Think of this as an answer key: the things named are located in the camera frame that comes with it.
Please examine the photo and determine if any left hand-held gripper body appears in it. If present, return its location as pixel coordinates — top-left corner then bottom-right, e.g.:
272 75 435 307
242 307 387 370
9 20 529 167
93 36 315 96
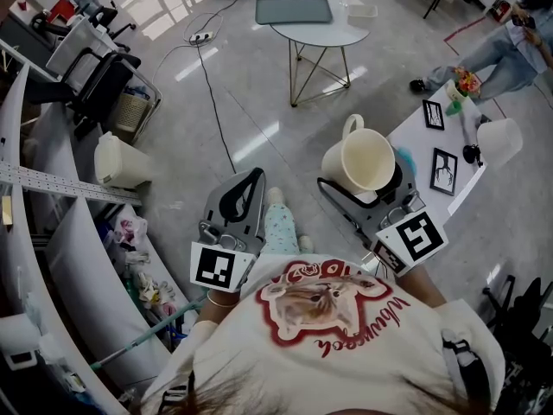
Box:
189 213 267 294

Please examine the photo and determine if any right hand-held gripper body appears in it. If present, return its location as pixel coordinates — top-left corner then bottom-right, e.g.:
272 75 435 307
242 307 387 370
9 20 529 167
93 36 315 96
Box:
342 182 450 278

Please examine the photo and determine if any person's right forearm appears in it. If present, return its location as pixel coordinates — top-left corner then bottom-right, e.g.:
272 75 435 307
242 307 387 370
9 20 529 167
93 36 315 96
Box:
395 265 447 309

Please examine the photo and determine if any person's left forearm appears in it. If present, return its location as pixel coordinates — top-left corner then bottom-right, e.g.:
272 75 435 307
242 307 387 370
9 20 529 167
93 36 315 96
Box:
196 285 244 324

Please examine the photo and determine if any white rectangular table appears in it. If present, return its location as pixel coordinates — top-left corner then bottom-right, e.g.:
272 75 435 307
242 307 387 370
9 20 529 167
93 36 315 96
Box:
385 80 488 216

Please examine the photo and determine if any person's leg in patterned trousers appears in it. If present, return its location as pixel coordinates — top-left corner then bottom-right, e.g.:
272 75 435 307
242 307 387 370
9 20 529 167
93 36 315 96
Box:
262 202 300 257

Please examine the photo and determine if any white printed plastic bag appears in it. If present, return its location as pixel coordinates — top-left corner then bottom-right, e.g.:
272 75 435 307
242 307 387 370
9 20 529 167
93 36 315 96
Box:
111 213 149 251

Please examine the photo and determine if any white lidded waste bin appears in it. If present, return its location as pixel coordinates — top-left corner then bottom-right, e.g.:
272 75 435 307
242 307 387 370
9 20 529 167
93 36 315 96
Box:
93 131 154 190

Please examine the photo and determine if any white lampshade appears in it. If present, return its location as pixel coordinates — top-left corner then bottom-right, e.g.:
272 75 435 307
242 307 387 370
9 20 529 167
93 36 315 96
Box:
475 118 524 169

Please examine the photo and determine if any flower bouquet in white pot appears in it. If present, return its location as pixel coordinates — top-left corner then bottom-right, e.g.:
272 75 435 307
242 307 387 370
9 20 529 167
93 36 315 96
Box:
444 66 482 104

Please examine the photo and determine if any teal mop pole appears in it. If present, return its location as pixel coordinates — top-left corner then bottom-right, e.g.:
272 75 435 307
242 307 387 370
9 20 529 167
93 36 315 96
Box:
89 295 209 372

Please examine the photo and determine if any beige woven basket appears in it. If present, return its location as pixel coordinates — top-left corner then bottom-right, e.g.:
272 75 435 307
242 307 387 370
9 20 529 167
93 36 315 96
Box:
113 93 151 132

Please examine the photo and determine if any black folding stand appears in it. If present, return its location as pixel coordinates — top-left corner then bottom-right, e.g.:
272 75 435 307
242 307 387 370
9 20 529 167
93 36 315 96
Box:
480 273 553 415

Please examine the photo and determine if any person's white printed t-shirt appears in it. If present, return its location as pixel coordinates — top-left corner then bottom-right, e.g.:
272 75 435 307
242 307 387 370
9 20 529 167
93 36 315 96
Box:
141 252 506 415

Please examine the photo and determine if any white curved shelf unit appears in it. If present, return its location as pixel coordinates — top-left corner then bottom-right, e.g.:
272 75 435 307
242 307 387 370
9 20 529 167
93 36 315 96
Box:
0 61 194 415

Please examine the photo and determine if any black mesh office chair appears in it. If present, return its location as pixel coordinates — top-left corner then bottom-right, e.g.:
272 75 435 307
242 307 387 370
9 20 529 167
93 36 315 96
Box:
24 48 164 143

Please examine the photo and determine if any round white side table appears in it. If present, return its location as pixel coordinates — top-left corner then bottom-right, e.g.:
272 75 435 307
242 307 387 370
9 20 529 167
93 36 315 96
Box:
269 0 372 108

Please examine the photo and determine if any small white rectangular container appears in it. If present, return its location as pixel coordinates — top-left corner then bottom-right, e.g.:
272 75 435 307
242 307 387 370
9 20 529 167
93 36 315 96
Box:
347 3 378 21

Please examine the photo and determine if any grey rectangular tray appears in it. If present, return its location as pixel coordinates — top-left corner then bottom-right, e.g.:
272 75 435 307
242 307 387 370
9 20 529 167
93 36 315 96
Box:
254 0 334 27

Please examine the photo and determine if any white translucent storage crate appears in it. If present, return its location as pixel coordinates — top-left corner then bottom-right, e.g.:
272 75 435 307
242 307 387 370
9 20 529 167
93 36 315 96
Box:
44 14 114 82

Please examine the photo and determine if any black swivel chair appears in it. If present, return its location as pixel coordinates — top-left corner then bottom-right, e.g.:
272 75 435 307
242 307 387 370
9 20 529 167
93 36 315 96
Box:
29 5 137 54

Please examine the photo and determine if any white paper roll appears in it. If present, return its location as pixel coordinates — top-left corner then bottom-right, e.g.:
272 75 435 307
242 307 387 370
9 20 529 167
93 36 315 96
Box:
0 312 43 357

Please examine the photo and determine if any red box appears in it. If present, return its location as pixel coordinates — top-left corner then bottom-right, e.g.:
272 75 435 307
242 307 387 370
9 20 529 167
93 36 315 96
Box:
46 0 79 24

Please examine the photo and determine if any large black picture frame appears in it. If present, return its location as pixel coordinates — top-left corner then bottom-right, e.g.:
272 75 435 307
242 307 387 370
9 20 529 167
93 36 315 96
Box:
429 146 459 197

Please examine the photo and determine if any thin bracelet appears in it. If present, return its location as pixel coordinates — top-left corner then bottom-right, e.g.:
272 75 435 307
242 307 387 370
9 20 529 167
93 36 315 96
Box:
207 290 239 309

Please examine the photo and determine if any small black picture frame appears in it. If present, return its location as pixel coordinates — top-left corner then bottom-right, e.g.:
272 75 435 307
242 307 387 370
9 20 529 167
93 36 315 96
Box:
422 99 447 131

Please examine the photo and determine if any black floor cable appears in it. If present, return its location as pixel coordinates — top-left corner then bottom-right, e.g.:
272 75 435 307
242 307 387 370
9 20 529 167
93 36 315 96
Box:
195 42 238 176

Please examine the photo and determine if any grey black shoulder strap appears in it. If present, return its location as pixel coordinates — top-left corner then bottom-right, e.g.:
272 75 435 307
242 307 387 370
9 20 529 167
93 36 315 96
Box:
441 328 493 411

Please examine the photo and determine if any perforated metal rail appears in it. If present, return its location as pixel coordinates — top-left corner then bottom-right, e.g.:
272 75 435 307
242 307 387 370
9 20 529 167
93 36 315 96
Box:
0 161 144 208

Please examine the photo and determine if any white floor cable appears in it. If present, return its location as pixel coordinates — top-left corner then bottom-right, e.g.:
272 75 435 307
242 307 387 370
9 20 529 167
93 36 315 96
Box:
150 11 226 99

